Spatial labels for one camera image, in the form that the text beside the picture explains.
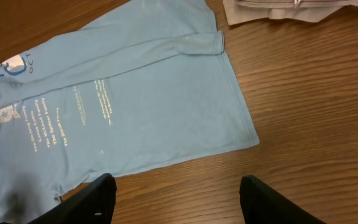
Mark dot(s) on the light blue printed t-shirt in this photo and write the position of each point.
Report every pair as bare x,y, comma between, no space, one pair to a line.
144,86

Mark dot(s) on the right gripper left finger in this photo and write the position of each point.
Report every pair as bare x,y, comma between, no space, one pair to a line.
93,204

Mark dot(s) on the beige folded garment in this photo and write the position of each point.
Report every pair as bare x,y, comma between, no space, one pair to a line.
239,11

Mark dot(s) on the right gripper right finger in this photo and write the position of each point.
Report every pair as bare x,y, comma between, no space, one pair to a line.
262,204

